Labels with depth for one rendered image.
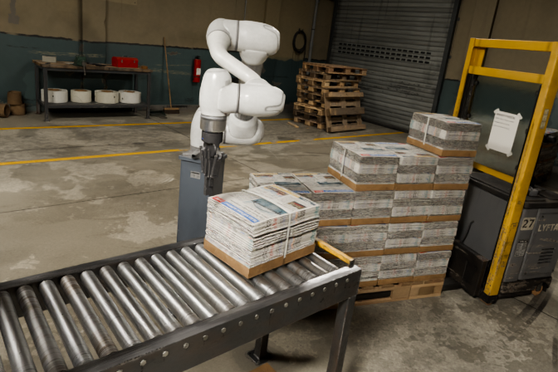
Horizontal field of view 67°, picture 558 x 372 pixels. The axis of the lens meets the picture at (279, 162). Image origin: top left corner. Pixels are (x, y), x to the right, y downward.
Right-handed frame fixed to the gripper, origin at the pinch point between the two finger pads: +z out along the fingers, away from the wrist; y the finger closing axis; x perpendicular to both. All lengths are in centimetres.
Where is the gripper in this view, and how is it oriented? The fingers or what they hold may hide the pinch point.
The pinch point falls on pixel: (208, 185)
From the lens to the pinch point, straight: 156.0
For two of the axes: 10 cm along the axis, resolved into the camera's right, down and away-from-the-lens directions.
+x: -7.7, 0.9, -6.3
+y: -6.3, -2.9, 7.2
